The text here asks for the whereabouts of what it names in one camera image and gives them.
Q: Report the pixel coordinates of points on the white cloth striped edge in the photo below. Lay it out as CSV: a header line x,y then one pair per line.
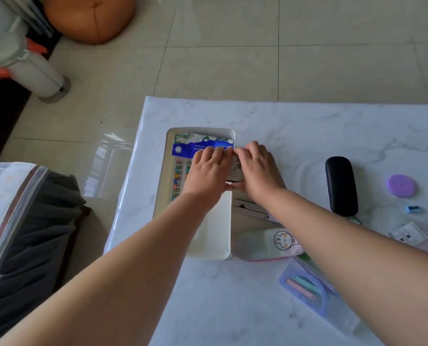
x,y
5,198

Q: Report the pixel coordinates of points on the person's left forearm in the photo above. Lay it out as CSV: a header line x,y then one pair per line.
x,y
109,284

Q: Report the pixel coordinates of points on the white cylinder grey base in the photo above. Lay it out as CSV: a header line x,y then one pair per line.
x,y
33,72

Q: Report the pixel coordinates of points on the clear purple pencil case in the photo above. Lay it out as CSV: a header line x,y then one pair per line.
x,y
307,290

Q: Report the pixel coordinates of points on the white marble table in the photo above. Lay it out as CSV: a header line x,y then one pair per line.
x,y
307,122

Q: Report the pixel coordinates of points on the pink bunny pouch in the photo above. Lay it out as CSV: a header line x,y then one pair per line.
x,y
268,245

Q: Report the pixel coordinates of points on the person's right forearm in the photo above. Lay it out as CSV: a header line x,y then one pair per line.
x,y
362,255

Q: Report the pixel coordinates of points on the cream plastic tray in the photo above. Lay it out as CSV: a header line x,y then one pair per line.
x,y
214,230

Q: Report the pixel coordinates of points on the black glasses case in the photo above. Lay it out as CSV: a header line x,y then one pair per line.
x,y
341,186

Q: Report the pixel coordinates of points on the small blue sharpener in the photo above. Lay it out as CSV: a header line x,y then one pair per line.
x,y
413,209

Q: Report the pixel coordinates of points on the person's left hand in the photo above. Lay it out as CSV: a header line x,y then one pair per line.
x,y
208,172

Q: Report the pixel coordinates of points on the white printed glasses case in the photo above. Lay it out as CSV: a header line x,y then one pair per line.
x,y
236,165

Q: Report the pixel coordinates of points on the white card black squares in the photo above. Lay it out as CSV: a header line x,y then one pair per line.
x,y
407,234

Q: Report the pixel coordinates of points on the white folding phone stand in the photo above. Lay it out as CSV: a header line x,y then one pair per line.
x,y
250,208

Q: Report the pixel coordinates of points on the white abacus colourful beads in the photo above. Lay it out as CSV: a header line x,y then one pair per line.
x,y
178,180

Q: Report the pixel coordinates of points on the dark grey pleated fabric seat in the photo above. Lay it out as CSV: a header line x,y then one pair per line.
x,y
30,255

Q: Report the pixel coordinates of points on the purple round disc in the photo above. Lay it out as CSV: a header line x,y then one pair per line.
x,y
401,184

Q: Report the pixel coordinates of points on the blue tissue pack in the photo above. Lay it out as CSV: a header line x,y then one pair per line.
x,y
185,147

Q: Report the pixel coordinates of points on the person's right hand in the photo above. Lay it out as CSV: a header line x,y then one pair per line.
x,y
261,171

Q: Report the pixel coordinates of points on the orange leather pouf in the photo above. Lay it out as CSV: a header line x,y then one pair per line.
x,y
91,17

